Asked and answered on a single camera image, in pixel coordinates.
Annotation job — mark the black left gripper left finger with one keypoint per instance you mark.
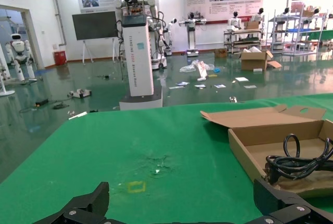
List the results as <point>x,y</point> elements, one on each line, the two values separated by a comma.
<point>88,205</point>

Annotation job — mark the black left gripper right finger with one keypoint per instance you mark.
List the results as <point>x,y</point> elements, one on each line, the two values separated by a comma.
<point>281,208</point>

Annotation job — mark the cardboard box with torn edge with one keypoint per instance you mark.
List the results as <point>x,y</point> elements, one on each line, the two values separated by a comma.
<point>260,119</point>

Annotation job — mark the large open cardboard box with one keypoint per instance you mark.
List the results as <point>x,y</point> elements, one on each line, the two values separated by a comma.
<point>252,62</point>

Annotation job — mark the small printed cardboard box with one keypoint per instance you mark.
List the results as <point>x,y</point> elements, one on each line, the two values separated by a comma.
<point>220,53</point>

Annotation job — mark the green tablecloth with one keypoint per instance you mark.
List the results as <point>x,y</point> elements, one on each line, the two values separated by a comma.
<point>104,143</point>

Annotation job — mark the white paper scrap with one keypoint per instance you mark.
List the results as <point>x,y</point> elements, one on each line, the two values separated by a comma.
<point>156,171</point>

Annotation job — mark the red bin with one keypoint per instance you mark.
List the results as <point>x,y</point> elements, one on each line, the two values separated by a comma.
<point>60,58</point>

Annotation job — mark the white column robot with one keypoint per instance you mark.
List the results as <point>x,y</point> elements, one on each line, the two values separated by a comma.
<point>138,60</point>

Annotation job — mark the white carton with red print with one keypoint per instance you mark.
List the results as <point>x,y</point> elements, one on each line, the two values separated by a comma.
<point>201,70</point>

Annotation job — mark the clear plastic bag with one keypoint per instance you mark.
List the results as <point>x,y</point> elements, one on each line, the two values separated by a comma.
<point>187,68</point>

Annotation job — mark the metal cart with boxes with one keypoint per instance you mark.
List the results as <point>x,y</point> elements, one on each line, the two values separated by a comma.
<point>244,42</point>

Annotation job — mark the black display on stand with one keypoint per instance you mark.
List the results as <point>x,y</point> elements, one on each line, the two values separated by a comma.
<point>93,26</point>

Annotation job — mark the metal shelving rack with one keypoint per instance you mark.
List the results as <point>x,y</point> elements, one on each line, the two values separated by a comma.
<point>299,29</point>

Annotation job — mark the white humanoid robot on pedestal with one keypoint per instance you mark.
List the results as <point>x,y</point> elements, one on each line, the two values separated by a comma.
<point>192,39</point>

